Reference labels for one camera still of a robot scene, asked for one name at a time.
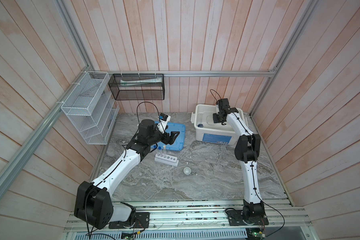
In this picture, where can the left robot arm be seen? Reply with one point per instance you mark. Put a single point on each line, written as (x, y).
(94, 203)

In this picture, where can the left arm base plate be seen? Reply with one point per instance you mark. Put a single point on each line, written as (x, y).
(137, 220)

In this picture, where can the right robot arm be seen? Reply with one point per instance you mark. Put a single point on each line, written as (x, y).
(247, 151)

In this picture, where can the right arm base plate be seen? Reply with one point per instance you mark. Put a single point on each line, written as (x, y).
(245, 218)

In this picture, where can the white test tube rack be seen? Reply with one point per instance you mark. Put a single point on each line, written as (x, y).
(167, 159)

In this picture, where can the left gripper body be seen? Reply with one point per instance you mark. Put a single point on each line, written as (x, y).
(163, 137)

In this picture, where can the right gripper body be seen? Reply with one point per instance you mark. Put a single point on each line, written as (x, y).
(216, 118)

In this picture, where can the white wire mesh shelf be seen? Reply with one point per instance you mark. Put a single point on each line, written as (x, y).
(91, 108)

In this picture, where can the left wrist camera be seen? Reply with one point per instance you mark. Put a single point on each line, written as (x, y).
(163, 117)

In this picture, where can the small white ceramic crucible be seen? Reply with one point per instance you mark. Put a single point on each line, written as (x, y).
(187, 171)

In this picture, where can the white plastic storage bin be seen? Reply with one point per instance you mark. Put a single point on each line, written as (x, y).
(211, 132)

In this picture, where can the black wire mesh basket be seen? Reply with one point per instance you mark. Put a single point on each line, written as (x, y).
(136, 87)

